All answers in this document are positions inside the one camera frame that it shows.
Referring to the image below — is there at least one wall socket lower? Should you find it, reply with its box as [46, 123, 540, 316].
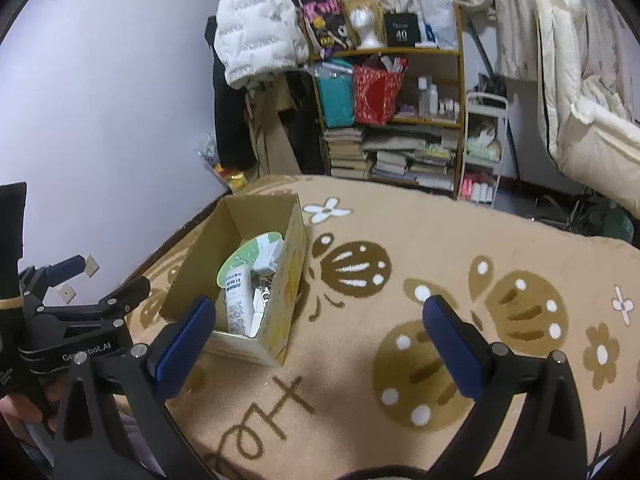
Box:
[58, 284, 77, 304]

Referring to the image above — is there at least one white power adapter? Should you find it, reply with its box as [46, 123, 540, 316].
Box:
[253, 240, 283, 276]

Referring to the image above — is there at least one teal bag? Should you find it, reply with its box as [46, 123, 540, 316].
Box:
[314, 58, 356, 129]

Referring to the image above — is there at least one wall socket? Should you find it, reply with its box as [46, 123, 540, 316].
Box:
[58, 284, 77, 304]
[84, 255, 100, 278]

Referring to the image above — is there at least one person hand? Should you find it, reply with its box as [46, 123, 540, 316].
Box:
[1, 376, 65, 444]

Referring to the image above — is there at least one green Pochacco oval mirror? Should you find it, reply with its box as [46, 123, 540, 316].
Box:
[217, 231, 283, 288]

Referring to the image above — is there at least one white rolling cart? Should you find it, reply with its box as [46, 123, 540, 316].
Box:
[457, 91, 509, 208]

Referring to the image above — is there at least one stack of books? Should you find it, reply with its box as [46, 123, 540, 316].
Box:
[323, 124, 459, 194]

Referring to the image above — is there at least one red gift bag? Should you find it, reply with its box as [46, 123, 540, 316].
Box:
[354, 54, 409, 126]

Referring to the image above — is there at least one white tube with blue text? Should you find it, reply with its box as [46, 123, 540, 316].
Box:
[224, 266, 255, 337]

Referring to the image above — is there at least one black patterned tote bag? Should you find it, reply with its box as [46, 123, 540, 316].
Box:
[299, 0, 354, 58]

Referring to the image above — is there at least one white puffer jacket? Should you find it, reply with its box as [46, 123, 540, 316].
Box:
[214, 0, 309, 90]

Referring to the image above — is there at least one cardboard box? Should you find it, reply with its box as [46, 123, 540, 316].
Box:
[160, 194, 308, 367]

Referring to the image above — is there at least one wall socket upper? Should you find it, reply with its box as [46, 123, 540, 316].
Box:
[84, 255, 100, 278]

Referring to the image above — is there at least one cream duvet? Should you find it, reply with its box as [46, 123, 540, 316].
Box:
[533, 0, 639, 216]

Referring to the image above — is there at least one black box with 40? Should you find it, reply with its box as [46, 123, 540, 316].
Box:
[384, 13, 421, 47]

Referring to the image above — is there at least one mannequin head with blonde wig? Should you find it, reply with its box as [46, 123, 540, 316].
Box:
[343, 0, 386, 50]

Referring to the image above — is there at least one wooden shelf unit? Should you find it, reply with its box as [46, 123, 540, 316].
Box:
[309, 6, 464, 196]

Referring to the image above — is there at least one yellow snack bag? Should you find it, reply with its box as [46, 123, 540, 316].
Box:
[196, 134, 248, 193]

